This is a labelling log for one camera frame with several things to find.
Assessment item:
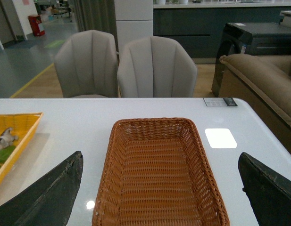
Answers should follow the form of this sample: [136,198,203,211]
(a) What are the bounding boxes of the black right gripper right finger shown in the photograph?
[238,152,291,226]

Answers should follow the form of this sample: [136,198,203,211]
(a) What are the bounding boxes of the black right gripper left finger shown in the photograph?
[0,151,83,226]

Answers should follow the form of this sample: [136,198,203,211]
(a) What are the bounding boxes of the black side cabinet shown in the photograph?
[211,23,291,97]

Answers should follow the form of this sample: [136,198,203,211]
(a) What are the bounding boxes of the grey cat figurine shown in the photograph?
[0,127,18,150]

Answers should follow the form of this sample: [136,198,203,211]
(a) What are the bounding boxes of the left grey upholstered chair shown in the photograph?
[54,30,118,98]

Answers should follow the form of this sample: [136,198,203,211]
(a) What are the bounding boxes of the orange toy carrot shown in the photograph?
[0,145,16,168]

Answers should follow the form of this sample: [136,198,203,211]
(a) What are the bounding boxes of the brown wicker basket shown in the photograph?
[92,118,230,226]

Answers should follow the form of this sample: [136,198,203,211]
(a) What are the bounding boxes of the table label sticker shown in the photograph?
[203,97,238,106]

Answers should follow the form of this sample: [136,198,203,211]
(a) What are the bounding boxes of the grey upholstered chair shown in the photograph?
[117,36,198,98]
[54,30,118,98]

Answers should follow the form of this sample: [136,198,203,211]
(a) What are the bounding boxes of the yellow woven basket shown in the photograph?
[0,113,43,184]

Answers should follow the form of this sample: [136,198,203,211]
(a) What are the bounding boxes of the dark kitchen counter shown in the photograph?
[153,0,291,58]

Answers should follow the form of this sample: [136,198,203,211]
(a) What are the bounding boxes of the right grey upholstered chair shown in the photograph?
[117,36,198,98]

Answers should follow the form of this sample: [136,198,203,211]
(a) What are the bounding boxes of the brown sofa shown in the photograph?
[219,54,291,154]

